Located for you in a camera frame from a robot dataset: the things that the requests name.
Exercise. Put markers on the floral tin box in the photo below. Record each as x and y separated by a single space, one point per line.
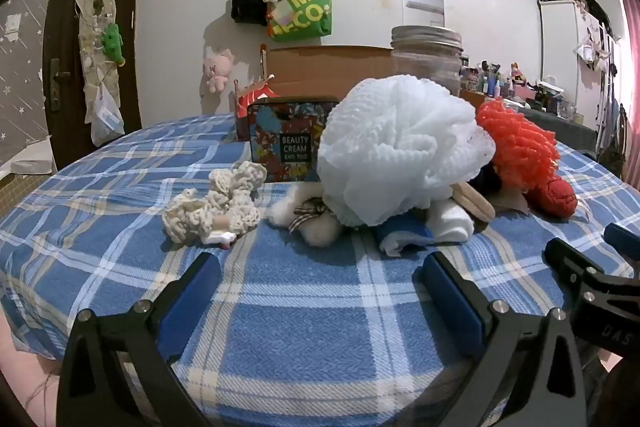
290 142

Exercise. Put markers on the pink plush toy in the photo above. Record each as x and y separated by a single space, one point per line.
217 67

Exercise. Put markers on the large glass jar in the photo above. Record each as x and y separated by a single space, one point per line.
425 57

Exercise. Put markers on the cardboard box with red lining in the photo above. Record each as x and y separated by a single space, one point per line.
325 67

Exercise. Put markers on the white wardrobe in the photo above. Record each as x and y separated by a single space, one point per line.
557 42

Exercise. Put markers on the group of cosmetic bottles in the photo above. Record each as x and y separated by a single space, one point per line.
500 82

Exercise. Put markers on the white plastic bag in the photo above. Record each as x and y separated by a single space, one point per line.
400 147

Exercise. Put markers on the red knitted ball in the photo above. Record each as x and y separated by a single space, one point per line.
555 199

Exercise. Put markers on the white fluffy plush toy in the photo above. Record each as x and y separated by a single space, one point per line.
320 232

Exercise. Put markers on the clear plastic bag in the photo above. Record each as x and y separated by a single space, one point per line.
106 119

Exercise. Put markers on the beige door hanging organizer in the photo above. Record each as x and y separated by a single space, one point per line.
92 47

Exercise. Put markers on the red mesh bath pouf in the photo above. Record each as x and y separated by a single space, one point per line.
520 142

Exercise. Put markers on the white sheet by wall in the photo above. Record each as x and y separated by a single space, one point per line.
32 157

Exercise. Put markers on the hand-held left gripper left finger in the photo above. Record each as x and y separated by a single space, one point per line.
190 302

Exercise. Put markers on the green plush toy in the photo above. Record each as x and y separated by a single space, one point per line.
112 42

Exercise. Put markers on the dark brown door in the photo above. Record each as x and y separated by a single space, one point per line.
135 57

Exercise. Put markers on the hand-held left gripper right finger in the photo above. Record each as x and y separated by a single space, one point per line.
450 302

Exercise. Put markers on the desk with dark green cloth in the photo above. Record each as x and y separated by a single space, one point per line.
575 132

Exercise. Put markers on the pink curtain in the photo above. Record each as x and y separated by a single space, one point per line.
630 32

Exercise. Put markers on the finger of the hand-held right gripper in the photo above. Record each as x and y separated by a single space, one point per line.
620 234
562 254

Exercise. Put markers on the small white pink hair clip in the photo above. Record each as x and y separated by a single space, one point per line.
220 238

